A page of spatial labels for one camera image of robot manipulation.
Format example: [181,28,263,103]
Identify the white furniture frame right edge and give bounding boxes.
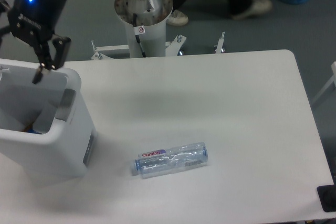
[311,61,335,108]

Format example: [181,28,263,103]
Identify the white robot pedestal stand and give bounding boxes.
[91,0,226,61]

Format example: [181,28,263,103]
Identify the black cable on pedestal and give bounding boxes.
[133,13,147,58]

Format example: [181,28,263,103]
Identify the black clamp at table edge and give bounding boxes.
[317,185,335,212]

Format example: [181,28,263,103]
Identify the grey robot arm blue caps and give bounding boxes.
[1,0,71,84]

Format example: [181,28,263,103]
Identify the white plastic trash can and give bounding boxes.
[1,59,97,177]

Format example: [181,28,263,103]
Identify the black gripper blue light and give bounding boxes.
[0,0,72,85]

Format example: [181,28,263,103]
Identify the clear plastic water bottle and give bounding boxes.
[130,142,208,179]

